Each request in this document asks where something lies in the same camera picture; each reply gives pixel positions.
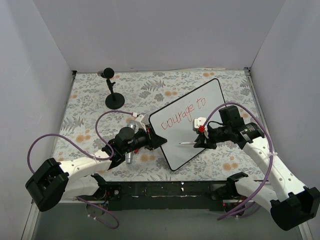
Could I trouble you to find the red white marker pen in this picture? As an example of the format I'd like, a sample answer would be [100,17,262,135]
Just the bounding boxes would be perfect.
[179,142,196,145]

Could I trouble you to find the white whiteboard black frame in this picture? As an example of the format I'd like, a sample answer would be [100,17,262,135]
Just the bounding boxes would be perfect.
[149,78,225,171]

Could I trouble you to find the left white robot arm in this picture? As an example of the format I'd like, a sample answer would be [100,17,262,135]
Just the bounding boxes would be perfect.
[25,127,167,212]

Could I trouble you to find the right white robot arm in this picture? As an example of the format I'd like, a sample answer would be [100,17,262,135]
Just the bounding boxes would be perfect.
[192,105,320,231]

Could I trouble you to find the silver microphone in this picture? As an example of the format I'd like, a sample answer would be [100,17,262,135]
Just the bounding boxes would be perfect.
[125,120,138,165]

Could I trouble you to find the floral table mat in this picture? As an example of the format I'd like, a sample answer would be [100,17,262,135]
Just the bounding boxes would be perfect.
[53,70,264,182]

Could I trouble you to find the black microphone stand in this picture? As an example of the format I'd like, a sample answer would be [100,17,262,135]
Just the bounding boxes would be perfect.
[105,78,125,110]

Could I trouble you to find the black base bar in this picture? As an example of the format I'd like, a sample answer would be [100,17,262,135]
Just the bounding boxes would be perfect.
[101,180,246,212]

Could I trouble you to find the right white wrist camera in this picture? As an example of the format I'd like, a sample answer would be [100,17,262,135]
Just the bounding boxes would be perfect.
[192,117,209,139]

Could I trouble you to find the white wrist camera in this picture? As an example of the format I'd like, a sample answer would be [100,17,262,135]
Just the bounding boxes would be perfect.
[135,113,150,132]
[192,117,209,139]

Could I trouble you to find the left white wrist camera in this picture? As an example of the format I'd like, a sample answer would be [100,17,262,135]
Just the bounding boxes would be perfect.
[135,113,150,132]

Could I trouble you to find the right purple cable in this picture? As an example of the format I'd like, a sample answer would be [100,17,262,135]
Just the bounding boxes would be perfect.
[203,102,273,221]

